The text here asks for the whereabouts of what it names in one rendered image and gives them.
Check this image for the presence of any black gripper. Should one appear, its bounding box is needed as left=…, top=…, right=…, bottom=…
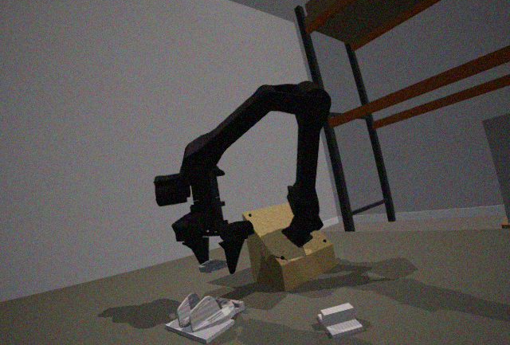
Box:
left=175, top=198, right=254, bottom=274

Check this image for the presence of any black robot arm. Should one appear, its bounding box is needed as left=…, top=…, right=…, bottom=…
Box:
left=154, top=81, right=332, bottom=247

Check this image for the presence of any white metal plate with two round holes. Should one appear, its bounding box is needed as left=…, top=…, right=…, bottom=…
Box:
left=199, top=260, right=228, bottom=273

